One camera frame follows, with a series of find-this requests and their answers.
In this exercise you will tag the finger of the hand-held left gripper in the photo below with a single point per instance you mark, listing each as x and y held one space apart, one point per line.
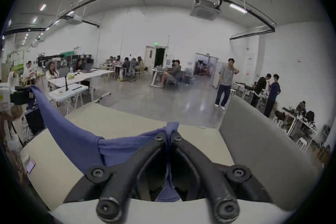
21 97

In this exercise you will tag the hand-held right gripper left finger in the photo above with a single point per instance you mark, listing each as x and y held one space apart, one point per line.
118 186

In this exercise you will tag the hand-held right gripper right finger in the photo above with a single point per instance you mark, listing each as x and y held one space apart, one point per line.
207 178

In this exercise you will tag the blue shirt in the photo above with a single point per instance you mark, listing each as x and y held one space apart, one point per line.
73 136

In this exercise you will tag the white folding table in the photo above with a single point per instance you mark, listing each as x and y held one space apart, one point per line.
68 91

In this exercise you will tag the grey padded headboard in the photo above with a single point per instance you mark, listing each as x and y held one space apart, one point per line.
262 144

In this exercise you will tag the long white table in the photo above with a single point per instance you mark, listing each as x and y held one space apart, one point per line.
86 74

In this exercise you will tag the small pink card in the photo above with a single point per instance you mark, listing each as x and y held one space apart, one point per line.
30 166

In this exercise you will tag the white stool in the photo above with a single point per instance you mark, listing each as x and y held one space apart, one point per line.
303 143

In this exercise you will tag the white table with clutter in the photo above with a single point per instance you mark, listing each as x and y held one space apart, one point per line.
299 120

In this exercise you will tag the group of people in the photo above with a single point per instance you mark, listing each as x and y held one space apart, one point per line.
128 65

